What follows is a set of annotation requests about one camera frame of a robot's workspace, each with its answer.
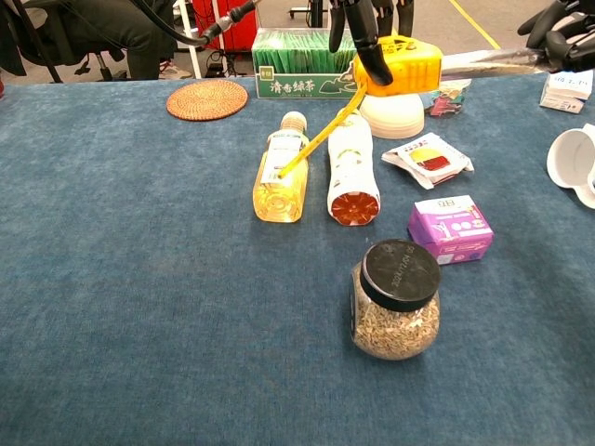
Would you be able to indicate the round woven rattan coaster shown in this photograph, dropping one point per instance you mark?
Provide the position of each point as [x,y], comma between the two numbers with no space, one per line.
[207,100]

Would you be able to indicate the white metal frame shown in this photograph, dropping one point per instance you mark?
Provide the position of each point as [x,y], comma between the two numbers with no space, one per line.
[188,37]

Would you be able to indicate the glass seed jar black lid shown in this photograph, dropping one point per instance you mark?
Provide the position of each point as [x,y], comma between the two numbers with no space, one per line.
[400,302]

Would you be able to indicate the red cabinet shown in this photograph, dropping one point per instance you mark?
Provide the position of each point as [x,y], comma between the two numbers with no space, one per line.
[241,28]

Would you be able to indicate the black office chair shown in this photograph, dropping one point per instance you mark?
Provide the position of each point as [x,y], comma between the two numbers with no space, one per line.
[100,65]

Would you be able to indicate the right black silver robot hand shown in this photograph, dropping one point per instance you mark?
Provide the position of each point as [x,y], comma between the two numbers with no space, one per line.
[574,37]

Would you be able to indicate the white wheeled stand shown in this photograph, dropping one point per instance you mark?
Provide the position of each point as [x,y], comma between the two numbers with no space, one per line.
[309,9]

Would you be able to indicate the white-labelled tea bottle yellow cap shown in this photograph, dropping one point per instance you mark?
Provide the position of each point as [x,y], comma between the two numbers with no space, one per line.
[351,167]

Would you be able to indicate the white blue milk carton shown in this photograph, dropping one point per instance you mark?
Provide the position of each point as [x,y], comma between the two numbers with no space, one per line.
[564,93]

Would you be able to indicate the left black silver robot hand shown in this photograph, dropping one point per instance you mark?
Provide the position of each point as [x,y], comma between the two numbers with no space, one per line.
[367,42]

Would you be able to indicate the white wrapped cake snack packet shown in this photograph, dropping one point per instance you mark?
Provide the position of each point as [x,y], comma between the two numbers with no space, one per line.
[430,158]

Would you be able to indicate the yellow tape measure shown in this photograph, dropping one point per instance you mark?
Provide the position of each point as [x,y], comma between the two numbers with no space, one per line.
[413,69]

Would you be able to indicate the light blue plastic mug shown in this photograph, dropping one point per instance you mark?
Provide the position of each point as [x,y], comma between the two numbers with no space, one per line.
[569,162]

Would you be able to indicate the dark blue table mat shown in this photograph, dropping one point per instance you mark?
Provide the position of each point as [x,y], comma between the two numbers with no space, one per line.
[162,302]

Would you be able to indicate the small purple carton box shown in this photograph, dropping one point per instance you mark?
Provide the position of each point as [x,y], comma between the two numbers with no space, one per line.
[451,230]

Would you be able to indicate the green tea bag box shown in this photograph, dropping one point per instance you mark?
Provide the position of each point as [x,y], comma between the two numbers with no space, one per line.
[293,69]

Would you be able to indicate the upturned cream bowl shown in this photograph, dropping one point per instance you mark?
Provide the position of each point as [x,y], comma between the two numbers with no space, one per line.
[392,116]

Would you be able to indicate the clear jar of coloured clips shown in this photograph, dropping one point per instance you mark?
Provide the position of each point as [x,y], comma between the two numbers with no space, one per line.
[448,100]

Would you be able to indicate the clear bottle of yellow liquid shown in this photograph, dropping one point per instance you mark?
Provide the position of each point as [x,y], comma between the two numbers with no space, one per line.
[281,195]

